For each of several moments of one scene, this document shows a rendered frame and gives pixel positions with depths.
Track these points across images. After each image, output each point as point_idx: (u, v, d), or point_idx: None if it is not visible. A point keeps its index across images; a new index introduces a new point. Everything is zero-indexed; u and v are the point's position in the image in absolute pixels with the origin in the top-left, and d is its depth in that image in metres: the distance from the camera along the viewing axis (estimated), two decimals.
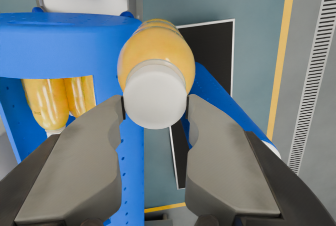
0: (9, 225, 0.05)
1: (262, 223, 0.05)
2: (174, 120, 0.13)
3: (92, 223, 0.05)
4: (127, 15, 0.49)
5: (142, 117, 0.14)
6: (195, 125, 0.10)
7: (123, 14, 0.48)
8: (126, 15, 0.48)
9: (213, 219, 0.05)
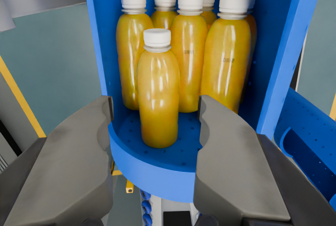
0: None
1: None
2: (166, 36, 0.28)
3: (92, 223, 0.05)
4: None
5: (151, 42, 0.28)
6: (206, 125, 0.10)
7: None
8: None
9: (213, 219, 0.05)
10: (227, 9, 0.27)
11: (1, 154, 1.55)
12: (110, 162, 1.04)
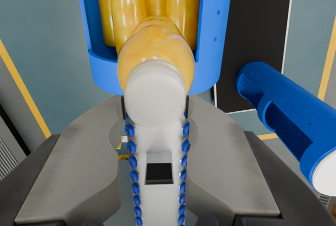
0: (9, 225, 0.05)
1: (262, 223, 0.05)
2: None
3: (92, 223, 0.05)
4: None
5: None
6: (195, 125, 0.10)
7: None
8: None
9: (213, 219, 0.05)
10: None
11: (1, 136, 1.62)
12: None
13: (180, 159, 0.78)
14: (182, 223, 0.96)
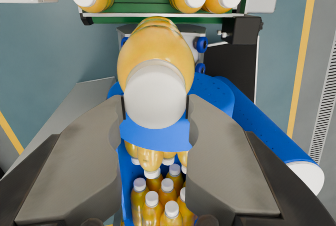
0: (9, 225, 0.05)
1: (262, 223, 0.05)
2: None
3: (92, 223, 0.05)
4: (201, 67, 0.58)
5: None
6: (195, 125, 0.10)
7: (199, 68, 0.57)
8: (201, 68, 0.57)
9: (213, 219, 0.05)
10: None
11: None
12: None
13: None
14: None
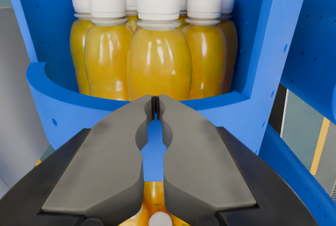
0: (37, 211, 0.06)
1: (242, 216, 0.06)
2: None
3: (92, 223, 0.05)
4: None
5: None
6: (168, 126, 0.09)
7: None
8: None
9: (213, 219, 0.05)
10: None
11: None
12: None
13: None
14: None
